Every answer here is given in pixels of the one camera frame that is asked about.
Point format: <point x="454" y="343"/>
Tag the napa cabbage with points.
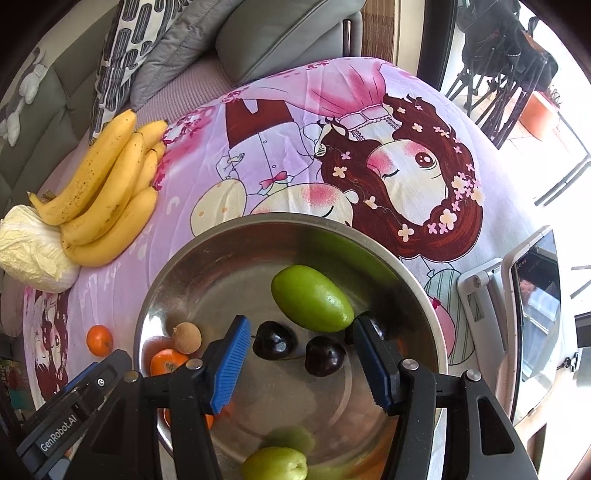
<point x="31" y="252"/>

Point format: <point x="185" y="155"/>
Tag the brown longan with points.
<point x="186" y="338"/>

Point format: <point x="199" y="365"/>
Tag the round steel plate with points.
<point x="229" y="271"/>

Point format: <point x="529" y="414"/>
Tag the top yellow banana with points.
<point x="90" y="174"/>

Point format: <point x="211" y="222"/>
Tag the middle yellow banana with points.
<point x="112" y="198"/>

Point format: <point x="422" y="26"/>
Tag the patterned black white pillow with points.
<point x="136" y="28"/>

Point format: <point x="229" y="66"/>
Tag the orange tangerine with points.
<point x="166" y="361"/>
<point x="99" y="341"/>
<point x="210" y="419"/>

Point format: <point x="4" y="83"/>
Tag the black folding chair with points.
<point x="502" y="65"/>

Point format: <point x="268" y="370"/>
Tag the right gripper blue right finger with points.
<point x="379" y="366"/>

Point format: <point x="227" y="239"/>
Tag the dark cherry with stem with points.
<point x="274" y="341"/>

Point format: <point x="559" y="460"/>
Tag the light grey cushion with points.
<point x="189" y="37"/>

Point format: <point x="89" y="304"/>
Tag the bottom yellow banana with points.
<point x="119" y="237"/>

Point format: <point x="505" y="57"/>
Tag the yellow banana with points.
<point x="90" y="174"/>
<point x="153" y="151"/>
<point x="119" y="237"/>
<point x="112" y="198"/>

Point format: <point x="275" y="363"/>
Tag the green jujube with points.
<point x="311" y="300"/>
<point x="275" y="463"/>

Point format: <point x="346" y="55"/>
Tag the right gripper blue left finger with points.
<point x="227" y="361"/>

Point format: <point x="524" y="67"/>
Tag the tablet on stand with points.
<point x="513" y="306"/>

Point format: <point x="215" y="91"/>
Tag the plush toy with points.
<point x="25" y="93"/>

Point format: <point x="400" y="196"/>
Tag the cartoon print tablecloth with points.
<point x="359" y="141"/>

